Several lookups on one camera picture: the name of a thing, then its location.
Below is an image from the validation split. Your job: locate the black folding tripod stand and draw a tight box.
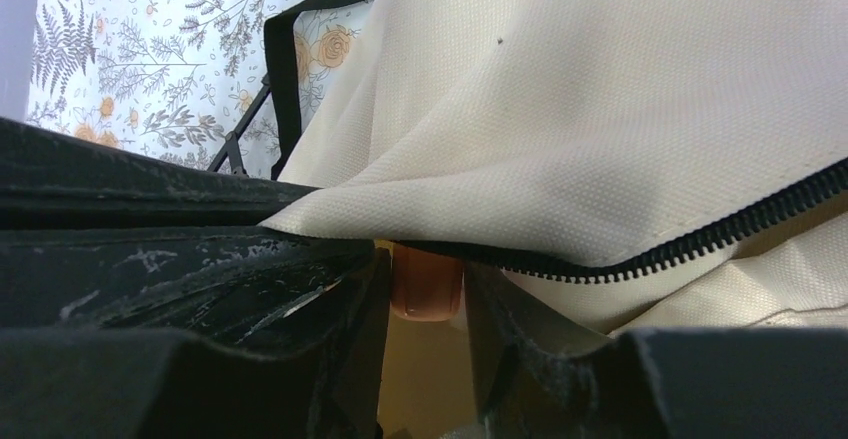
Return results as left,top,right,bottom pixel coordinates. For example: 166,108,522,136
207,74,271,176

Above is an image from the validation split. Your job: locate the cream canvas backpack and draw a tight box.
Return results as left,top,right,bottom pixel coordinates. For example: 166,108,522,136
259,0,848,338

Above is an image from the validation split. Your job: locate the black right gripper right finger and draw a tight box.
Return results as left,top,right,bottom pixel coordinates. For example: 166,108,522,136
465,265,847,438

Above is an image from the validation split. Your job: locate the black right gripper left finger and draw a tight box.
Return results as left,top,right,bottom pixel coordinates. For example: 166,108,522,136
1,227,390,438

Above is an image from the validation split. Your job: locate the orange highlighter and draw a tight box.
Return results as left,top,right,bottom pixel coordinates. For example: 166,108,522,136
390,244,464,322

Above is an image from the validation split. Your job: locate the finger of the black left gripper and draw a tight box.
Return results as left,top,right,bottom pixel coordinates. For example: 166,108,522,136
1,119,311,230

